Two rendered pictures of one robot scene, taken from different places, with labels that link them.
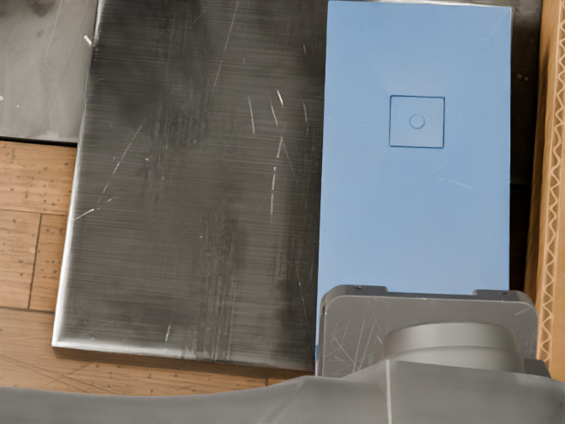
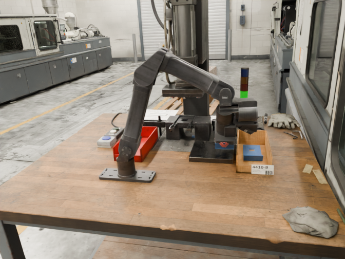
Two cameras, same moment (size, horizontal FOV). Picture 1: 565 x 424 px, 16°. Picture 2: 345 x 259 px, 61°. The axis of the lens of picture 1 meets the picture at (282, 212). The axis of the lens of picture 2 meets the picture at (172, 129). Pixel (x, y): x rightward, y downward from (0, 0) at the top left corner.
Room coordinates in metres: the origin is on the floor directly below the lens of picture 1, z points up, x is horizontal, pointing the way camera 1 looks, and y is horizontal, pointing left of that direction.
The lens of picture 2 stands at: (-0.84, 0.00, 1.43)
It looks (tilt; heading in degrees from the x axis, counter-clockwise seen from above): 21 degrees down; 8
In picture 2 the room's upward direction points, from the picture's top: 3 degrees counter-clockwise
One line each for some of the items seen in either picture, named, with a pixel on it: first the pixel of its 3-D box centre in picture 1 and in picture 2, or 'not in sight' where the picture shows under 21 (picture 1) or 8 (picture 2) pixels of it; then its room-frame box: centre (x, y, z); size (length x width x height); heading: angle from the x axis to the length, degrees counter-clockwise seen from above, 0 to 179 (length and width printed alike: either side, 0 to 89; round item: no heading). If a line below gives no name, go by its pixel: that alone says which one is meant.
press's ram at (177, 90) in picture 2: not in sight; (186, 65); (0.51, 0.11, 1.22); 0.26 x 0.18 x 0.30; 174
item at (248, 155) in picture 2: not in sight; (252, 150); (0.24, -0.16, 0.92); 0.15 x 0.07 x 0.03; 175
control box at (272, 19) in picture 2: not in sight; (274, 20); (5.85, -1.31, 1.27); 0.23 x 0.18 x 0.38; 81
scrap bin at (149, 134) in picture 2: not in sight; (137, 142); (0.30, 0.32, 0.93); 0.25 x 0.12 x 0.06; 174
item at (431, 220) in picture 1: (417, 185); (224, 139); (0.23, -0.05, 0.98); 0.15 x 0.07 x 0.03; 178
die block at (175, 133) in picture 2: not in sight; (188, 128); (0.44, 0.11, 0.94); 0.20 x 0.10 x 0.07; 84
